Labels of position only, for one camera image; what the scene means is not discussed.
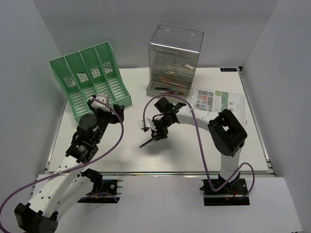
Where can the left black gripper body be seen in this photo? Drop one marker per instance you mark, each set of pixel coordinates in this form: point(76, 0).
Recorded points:
point(105, 118)

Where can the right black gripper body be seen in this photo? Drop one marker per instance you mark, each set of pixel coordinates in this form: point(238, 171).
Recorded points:
point(162, 125)

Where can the dark purple pen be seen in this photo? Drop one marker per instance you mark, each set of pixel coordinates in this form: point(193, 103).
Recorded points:
point(145, 143)

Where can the red orange highlighter pen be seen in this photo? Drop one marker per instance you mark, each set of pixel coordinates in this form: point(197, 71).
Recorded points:
point(175, 84)

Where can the plastic sleeve with printed sheets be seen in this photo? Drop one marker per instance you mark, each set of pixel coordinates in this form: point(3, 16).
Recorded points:
point(216, 101)

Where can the yellow highlighter pen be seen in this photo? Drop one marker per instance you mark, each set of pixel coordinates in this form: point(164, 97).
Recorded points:
point(175, 66)

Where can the beige eraser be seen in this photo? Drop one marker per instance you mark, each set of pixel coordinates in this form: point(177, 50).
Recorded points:
point(189, 66)

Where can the clear plastic drawer cabinet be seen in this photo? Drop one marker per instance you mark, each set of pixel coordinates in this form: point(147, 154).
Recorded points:
point(174, 45)

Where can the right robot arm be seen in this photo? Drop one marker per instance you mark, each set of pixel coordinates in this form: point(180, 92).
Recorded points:
point(227, 133)

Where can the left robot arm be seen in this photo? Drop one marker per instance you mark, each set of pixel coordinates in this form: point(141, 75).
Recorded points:
point(73, 179)

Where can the green plastic file organizer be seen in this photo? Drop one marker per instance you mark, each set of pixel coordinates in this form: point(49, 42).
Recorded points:
point(88, 72)

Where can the small blue label sticker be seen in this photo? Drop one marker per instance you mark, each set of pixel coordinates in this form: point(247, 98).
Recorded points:
point(228, 69)

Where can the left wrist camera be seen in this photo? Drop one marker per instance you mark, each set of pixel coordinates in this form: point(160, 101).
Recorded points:
point(99, 99)

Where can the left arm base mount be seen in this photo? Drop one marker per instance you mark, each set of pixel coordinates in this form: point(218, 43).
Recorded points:
point(110, 192)

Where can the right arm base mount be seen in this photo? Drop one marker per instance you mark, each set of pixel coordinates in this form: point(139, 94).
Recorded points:
point(226, 196)

